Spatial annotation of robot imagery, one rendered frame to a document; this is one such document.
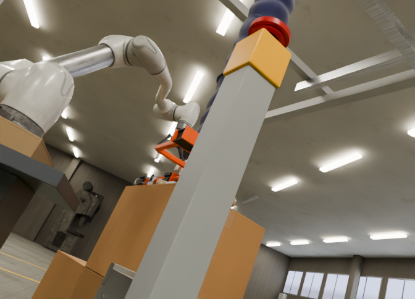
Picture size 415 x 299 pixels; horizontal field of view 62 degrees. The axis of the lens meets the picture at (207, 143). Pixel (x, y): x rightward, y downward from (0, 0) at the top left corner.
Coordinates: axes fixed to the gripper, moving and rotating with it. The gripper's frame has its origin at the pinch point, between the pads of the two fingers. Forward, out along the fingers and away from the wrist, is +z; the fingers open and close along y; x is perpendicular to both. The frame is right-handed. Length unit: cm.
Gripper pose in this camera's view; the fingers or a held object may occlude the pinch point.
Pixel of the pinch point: (167, 162)
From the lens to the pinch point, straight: 198.9
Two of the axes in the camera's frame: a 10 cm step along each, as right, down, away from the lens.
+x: -5.5, 1.3, 8.3
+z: -3.7, 8.5, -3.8
